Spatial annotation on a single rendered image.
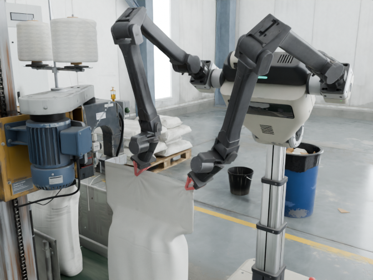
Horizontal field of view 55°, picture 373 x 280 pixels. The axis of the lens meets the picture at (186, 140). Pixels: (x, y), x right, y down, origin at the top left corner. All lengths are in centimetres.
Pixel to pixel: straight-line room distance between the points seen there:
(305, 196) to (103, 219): 201
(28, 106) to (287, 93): 97
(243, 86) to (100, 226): 161
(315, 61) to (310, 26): 828
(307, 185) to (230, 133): 246
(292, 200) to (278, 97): 219
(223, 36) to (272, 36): 919
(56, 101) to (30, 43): 38
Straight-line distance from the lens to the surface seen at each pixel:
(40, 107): 128
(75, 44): 137
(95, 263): 225
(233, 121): 114
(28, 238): 169
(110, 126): 174
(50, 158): 133
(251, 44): 101
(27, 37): 160
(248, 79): 105
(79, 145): 129
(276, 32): 101
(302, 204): 364
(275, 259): 200
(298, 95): 149
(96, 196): 234
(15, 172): 150
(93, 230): 249
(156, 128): 142
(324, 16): 944
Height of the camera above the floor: 158
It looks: 14 degrees down
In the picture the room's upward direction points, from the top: straight up
